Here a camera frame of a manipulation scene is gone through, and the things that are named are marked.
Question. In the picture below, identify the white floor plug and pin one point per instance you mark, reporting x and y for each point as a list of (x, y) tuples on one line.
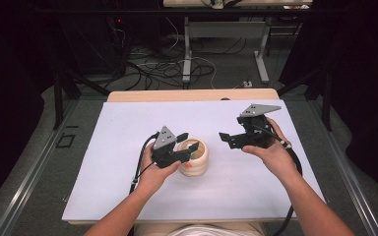
[(247, 84)]

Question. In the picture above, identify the black metal stand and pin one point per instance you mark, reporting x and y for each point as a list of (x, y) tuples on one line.
[(326, 98), (58, 98)]

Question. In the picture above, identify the black computer tower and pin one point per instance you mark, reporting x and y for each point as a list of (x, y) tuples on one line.
[(118, 46)]

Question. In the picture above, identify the white table mat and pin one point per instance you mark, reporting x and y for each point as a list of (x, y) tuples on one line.
[(210, 196)]

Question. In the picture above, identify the black square floor socket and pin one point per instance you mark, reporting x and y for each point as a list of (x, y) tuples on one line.
[(65, 141)]

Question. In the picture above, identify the white desk with grey legs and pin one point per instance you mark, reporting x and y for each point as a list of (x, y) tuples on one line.
[(224, 29)]

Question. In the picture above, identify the person's right hand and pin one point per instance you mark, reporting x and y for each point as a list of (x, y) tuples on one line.
[(277, 157)]

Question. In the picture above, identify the light wooden table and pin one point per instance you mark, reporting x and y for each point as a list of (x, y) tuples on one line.
[(190, 95)]

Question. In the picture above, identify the grey floor rail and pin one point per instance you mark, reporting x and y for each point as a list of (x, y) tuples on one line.
[(351, 183), (23, 183)]

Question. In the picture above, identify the person's left hand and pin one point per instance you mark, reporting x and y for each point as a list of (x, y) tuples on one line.
[(154, 177)]

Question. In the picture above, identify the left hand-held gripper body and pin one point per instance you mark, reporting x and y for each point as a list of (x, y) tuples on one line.
[(164, 150)]

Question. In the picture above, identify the person's white shirt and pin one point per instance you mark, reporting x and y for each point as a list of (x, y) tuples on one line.
[(213, 232)]

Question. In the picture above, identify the person's beige trousers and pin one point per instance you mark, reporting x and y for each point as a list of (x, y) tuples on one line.
[(144, 230)]

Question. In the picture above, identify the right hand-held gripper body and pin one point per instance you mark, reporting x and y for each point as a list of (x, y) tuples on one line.
[(256, 131)]

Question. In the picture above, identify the cream ringed pen holder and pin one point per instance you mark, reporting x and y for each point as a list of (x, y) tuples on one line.
[(198, 164)]

